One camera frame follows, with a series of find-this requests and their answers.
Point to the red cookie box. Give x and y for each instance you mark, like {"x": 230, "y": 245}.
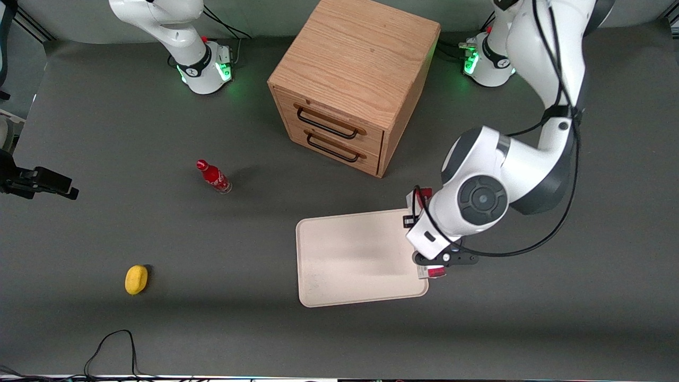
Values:
{"x": 436, "y": 272}

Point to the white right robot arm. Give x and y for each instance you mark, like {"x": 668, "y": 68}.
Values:
{"x": 202, "y": 74}

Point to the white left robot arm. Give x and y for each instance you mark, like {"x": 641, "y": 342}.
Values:
{"x": 525, "y": 170}

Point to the cream plastic tray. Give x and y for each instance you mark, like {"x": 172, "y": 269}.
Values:
{"x": 350, "y": 257}

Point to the yellow lemon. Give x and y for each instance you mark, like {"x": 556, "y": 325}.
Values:
{"x": 136, "y": 279}

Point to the red cola bottle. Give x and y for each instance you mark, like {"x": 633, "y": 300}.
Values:
{"x": 214, "y": 178}

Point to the wooden drawer front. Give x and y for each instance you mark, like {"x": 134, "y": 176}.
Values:
{"x": 371, "y": 139}
{"x": 297, "y": 139}

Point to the wooden drawer cabinet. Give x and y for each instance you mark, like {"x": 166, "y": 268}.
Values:
{"x": 360, "y": 53}

